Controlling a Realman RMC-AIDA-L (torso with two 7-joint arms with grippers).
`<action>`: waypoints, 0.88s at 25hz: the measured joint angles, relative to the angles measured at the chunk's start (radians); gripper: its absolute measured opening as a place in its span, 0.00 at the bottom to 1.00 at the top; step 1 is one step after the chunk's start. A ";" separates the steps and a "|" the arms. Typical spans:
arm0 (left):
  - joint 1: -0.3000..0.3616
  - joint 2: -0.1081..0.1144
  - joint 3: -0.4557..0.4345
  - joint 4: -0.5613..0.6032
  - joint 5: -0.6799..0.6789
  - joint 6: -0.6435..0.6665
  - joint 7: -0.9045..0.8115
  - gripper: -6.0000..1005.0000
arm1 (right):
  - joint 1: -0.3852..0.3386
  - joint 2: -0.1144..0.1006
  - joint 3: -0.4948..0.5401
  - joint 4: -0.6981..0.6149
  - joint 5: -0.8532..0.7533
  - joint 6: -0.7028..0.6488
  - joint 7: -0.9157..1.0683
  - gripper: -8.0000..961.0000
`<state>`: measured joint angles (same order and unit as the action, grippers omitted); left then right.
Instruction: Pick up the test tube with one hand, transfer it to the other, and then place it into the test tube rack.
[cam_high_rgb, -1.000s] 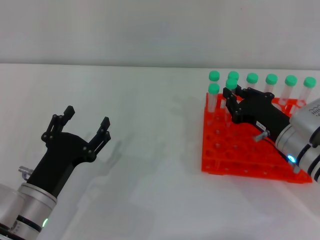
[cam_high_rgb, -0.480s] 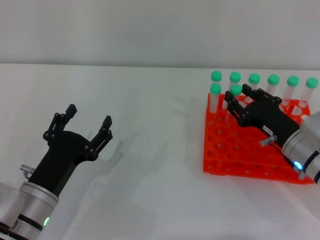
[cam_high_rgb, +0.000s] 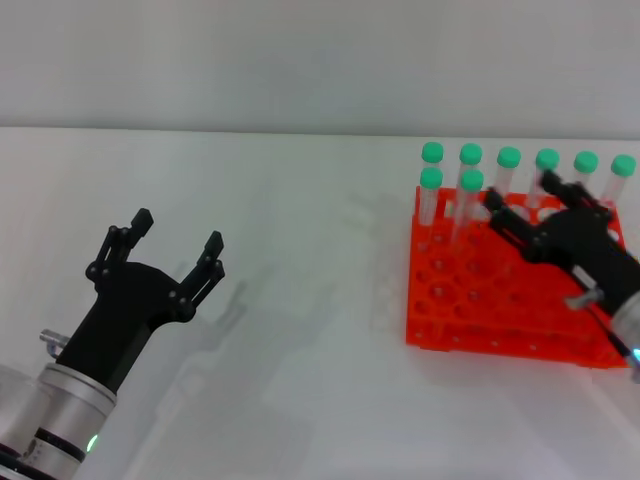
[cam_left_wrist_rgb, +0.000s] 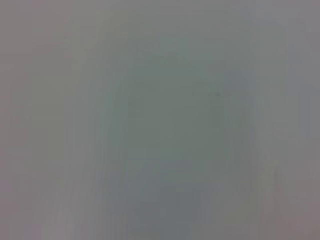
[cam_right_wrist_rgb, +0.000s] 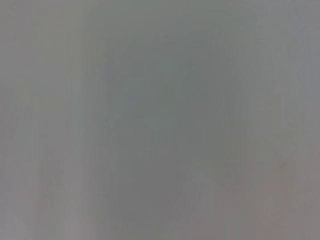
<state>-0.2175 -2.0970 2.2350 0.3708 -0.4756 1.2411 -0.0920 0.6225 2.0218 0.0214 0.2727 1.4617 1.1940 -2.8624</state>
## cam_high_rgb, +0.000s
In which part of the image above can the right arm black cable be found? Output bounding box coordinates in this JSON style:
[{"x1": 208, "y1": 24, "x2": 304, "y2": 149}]
[{"x1": 564, "y1": 287, "x2": 639, "y2": 364}]

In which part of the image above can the green capped clear test tube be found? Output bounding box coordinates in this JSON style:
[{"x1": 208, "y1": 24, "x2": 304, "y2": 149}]
[
  {"x1": 492, "y1": 146, "x2": 522, "y2": 207},
  {"x1": 449, "y1": 168, "x2": 485, "y2": 249},
  {"x1": 599, "y1": 154, "x2": 637, "y2": 207},
  {"x1": 457, "y1": 142, "x2": 484, "y2": 174},
  {"x1": 420, "y1": 141, "x2": 446, "y2": 170},
  {"x1": 524, "y1": 148, "x2": 561, "y2": 209},
  {"x1": 418, "y1": 167, "x2": 445, "y2": 251},
  {"x1": 567, "y1": 150, "x2": 600, "y2": 194}
]

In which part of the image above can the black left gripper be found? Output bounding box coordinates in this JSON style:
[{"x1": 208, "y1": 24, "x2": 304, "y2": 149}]
[{"x1": 54, "y1": 207, "x2": 226, "y2": 395}]

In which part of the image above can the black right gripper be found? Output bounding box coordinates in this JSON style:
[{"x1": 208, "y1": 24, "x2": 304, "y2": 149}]
[{"x1": 483, "y1": 168, "x2": 640, "y2": 317}]

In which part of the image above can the orange test tube rack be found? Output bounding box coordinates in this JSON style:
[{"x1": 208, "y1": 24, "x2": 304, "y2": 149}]
[{"x1": 403, "y1": 186, "x2": 640, "y2": 370}]

